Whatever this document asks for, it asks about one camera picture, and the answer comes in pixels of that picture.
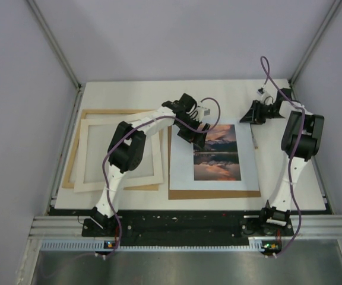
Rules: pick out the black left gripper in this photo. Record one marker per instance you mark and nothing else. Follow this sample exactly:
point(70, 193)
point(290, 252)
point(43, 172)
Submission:
point(195, 138)

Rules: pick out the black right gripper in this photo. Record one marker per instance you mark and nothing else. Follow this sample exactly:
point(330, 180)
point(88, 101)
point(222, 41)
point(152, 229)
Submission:
point(253, 116)

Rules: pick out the clear handled screwdriver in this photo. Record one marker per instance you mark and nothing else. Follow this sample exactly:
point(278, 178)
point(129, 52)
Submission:
point(254, 140)

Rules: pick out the sunset landscape photo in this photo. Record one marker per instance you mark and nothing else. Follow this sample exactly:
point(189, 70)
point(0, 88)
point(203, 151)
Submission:
point(226, 162)

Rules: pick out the cream photo mat board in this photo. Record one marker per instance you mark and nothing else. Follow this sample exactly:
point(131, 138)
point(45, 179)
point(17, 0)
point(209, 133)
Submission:
point(85, 184)

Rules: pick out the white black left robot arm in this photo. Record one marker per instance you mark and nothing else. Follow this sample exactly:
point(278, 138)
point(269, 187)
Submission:
point(126, 149)

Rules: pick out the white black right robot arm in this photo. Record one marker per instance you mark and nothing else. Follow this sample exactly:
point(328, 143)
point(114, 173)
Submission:
point(275, 215)

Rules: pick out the brown hardboard backing panel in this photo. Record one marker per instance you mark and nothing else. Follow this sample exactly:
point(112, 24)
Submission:
point(202, 194)

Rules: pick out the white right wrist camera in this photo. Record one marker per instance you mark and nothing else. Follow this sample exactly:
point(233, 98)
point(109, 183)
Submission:
point(264, 95)

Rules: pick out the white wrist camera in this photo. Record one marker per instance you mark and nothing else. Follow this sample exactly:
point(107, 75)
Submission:
point(199, 113)
point(264, 95)

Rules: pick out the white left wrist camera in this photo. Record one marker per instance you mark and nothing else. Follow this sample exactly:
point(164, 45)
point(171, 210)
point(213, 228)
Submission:
point(199, 113)

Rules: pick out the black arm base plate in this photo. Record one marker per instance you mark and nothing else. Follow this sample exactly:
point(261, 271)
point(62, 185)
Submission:
point(163, 224)

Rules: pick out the white slotted cable duct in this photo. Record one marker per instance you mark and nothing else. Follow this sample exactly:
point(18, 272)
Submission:
point(106, 245)

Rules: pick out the aluminium right table rail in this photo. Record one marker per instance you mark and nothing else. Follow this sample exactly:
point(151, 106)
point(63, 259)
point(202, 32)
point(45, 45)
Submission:
point(306, 130)

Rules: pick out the aluminium table rail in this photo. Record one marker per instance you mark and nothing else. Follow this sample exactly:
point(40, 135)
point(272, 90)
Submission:
point(61, 158)
point(306, 130)

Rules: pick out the aluminium left table rail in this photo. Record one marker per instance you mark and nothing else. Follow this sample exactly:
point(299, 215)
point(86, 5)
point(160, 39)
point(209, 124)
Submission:
point(61, 158)

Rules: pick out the aluminium front rail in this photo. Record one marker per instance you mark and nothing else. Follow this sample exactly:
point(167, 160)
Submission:
point(68, 227)

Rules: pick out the aluminium right corner post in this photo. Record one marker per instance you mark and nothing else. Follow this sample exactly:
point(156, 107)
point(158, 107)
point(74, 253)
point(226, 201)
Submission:
point(330, 16)

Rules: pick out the aluminium corner post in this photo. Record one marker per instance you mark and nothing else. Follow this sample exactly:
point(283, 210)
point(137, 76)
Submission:
point(330, 16)
point(52, 42)

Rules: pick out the aluminium left corner post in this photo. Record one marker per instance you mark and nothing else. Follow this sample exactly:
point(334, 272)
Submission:
point(52, 42)

